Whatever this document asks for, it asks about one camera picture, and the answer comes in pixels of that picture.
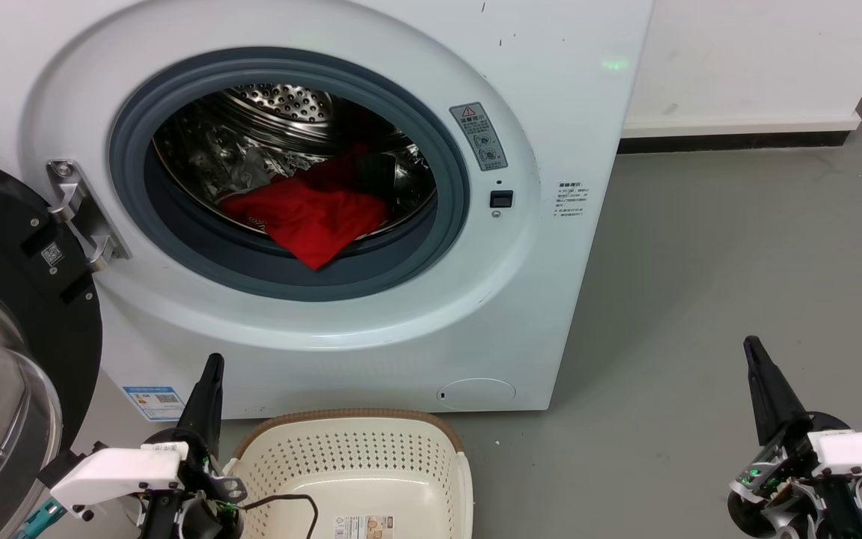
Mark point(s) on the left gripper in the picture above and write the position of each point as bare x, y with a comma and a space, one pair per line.
191, 494

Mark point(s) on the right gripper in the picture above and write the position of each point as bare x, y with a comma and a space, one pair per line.
783, 486

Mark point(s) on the cream perforated laundry basket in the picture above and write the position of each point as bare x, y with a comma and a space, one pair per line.
356, 457

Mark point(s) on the red cloth garment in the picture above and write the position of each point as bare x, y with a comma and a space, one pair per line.
311, 217

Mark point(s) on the stainless steel washing machine drum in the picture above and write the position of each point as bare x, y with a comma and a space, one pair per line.
281, 105

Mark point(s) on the blue energy label sticker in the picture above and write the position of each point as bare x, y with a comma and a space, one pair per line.
154, 403

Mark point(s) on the grey rubber door gasket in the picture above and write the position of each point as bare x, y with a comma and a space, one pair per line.
251, 263

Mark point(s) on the teal plastic connector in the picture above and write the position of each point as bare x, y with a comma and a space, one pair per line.
40, 520

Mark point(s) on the white QR code sticker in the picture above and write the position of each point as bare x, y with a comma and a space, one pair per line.
52, 254

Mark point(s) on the silver metal door hinge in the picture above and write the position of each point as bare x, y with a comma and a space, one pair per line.
72, 202

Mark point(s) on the round white filter cover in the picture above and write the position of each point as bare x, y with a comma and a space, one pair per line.
476, 394

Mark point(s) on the small printed text label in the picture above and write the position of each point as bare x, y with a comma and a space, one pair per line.
572, 199

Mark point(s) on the black door latch slot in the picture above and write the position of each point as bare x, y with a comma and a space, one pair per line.
501, 199

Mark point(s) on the white front-load washing machine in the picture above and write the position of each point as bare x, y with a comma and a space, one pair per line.
551, 112

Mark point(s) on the grey warning sticker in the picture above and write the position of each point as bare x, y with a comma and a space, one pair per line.
479, 136

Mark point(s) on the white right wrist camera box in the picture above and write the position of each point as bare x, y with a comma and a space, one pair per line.
861, 453

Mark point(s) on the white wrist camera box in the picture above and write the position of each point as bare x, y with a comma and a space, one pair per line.
861, 453
113, 473

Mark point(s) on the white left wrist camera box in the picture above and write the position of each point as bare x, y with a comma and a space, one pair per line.
113, 473

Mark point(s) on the white and black wall baseboard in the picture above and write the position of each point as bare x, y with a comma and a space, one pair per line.
738, 133

